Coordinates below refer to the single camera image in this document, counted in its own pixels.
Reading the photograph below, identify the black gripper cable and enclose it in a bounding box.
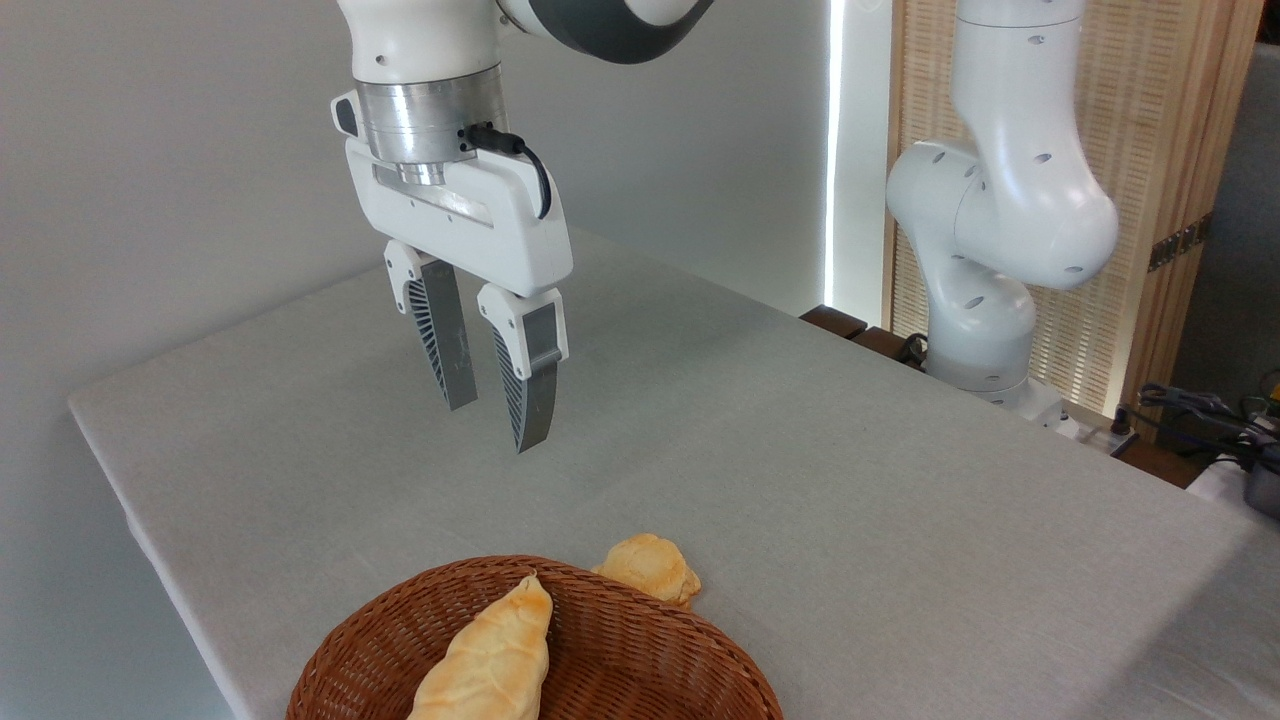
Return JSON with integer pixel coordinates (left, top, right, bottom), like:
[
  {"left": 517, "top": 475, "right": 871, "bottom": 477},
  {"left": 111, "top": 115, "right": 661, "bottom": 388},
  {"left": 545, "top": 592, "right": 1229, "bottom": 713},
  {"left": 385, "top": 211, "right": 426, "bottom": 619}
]
[{"left": 464, "top": 122, "right": 554, "bottom": 221}]

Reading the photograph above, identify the long braided bread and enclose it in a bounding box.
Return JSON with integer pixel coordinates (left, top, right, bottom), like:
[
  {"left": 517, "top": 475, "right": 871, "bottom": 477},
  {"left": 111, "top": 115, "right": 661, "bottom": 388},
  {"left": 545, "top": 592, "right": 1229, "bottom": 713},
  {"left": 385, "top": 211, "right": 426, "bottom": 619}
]
[{"left": 407, "top": 572, "right": 554, "bottom": 720}]

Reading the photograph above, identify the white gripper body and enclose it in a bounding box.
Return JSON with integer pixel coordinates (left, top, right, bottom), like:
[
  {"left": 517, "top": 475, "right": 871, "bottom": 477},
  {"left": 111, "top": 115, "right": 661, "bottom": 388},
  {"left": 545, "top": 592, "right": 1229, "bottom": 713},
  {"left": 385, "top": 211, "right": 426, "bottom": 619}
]
[{"left": 345, "top": 138, "right": 575, "bottom": 299}]

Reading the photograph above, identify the metal screen hinge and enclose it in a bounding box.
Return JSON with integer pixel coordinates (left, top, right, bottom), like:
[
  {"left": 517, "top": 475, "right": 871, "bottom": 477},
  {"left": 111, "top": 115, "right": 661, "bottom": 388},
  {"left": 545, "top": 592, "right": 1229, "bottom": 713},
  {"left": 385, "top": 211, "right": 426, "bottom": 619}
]
[{"left": 1148, "top": 213, "right": 1214, "bottom": 273}]

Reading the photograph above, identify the grey tablecloth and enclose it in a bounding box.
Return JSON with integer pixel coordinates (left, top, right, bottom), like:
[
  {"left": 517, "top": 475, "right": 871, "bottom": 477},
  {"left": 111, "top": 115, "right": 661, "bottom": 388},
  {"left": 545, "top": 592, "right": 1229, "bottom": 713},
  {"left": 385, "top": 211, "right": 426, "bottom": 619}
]
[{"left": 68, "top": 228, "right": 1280, "bottom": 720}]

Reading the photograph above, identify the white power strip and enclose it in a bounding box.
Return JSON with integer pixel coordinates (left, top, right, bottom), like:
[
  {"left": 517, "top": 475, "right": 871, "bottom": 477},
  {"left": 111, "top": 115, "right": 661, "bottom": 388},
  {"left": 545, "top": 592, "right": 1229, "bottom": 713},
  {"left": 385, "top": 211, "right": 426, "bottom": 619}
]
[{"left": 1058, "top": 403, "right": 1141, "bottom": 457}]

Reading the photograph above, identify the brown wicker basket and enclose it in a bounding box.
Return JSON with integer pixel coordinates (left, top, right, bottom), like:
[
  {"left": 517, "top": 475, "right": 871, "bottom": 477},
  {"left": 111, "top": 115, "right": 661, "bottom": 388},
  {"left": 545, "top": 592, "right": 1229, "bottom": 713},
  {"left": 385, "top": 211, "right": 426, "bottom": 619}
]
[{"left": 286, "top": 556, "right": 785, "bottom": 720}]

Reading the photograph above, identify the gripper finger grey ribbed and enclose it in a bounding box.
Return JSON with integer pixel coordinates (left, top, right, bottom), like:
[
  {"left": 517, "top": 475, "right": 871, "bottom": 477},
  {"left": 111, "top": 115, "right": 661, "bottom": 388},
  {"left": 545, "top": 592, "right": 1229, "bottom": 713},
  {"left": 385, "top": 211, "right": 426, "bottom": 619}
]
[
  {"left": 476, "top": 283, "right": 571, "bottom": 455},
  {"left": 384, "top": 240, "right": 479, "bottom": 412}
]

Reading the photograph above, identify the black cable bundle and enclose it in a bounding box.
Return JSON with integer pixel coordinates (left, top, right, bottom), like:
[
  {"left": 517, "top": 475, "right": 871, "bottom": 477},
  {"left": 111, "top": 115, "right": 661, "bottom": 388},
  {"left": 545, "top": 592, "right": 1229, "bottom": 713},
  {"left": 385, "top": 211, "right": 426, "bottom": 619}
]
[{"left": 1135, "top": 383, "right": 1280, "bottom": 471}]

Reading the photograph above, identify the small round bread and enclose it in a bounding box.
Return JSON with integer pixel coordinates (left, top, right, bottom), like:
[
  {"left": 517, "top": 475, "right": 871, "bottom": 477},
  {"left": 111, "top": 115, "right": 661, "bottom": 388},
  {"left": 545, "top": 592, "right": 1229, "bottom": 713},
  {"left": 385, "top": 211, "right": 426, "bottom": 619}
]
[{"left": 592, "top": 533, "right": 703, "bottom": 611}]

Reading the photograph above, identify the light wooden slat screen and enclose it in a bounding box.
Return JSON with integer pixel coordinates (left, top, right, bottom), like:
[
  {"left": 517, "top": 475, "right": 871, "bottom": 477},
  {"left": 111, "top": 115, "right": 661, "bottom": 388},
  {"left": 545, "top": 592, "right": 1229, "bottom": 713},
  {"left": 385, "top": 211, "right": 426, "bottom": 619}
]
[{"left": 883, "top": 0, "right": 1266, "bottom": 421}]

